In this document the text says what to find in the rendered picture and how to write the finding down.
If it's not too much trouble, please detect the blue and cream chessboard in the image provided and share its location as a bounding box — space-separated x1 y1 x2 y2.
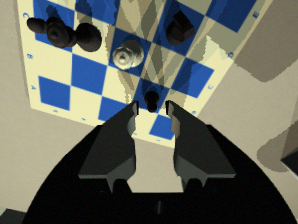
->
17 0 273 148

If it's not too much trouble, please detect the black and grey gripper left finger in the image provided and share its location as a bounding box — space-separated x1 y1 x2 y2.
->
22 100 139 224

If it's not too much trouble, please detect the white chess piece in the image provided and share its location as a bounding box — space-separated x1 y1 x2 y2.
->
113 40 144 69

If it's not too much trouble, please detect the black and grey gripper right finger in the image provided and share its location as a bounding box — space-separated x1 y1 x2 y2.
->
165 100 298 224

